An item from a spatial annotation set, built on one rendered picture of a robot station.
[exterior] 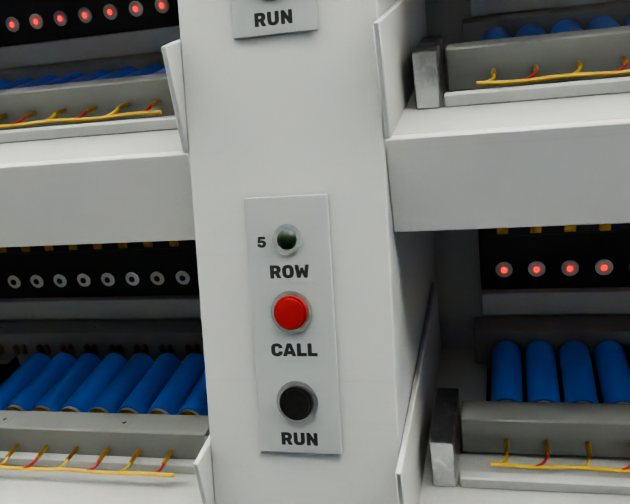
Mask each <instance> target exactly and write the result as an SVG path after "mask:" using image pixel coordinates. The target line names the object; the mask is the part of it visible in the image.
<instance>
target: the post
mask: <svg viewBox="0 0 630 504"><path fill-rule="evenodd" d="M397 1H398V0H317V15H318V30H315V31H306V32H297V33H288V34H279V35H270V36H262V37H253V38H244V39H233V29H232V14H231V0H178V11H179V25H180V38H181V52H182V65H183V79H184V92H185V106H186V119H187V133H188V146H189V159H190V173H191V186H192V200H193V213H194V227H195V240H196V254H197V267H198V281H199V294H200V308H201V321H202V335H203V348H204V362H205V375H206V389H207V402H208V416H209V429H210V443H211V456H212V470H213V483H214V496H215V504H399V503H398V494H397V485H396V477H395V472H396V467H397V462H398V456H399V451H400V446H401V441H402V436H403V431H404V425H405V420H406V415H407V410H408V405H409V400H410V394H411V389H412V384H413V379H414V374H415V368H416V363H417V358H418V353H419V348H420V343H421V337H422V332H423V327H424V322H425V317H426V312H427V306H428V301H429V296H430V291H431V286H432V283H436V284H437V265H436V242H435V231H413V232H394V229H393V219H392V209H391V200H390V190H389V180H388V170H387V160H386V150H385V138H384V131H383V121H382V111H381V101H380V91H379V81H378V72H377V62H376V52H375V42H374V32H373V23H374V22H375V21H376V20H377V19H378V18H379V17H381V16H382V15H383V14H384V13H385V12H386V11H387V10H388V9H389V8H391V7H392V6H393V5H394V4H395V3H396V2H397ZM313 194H328V208H329V226H330V243H331V261H332V279H333V296H334V314H335V331H336V349H337V367H338V384H339V402H340V419H341V437H342V454H318V453H292V452H267V451H261V443H260V428H259V414H258V399H257V384H256V369H255V354H254V340H253V325H252V310H251V295H250V280H249V266H248V251H247V236H246V221H245V206H244V198H256V197H275V196H294V195H313Z"/></svg>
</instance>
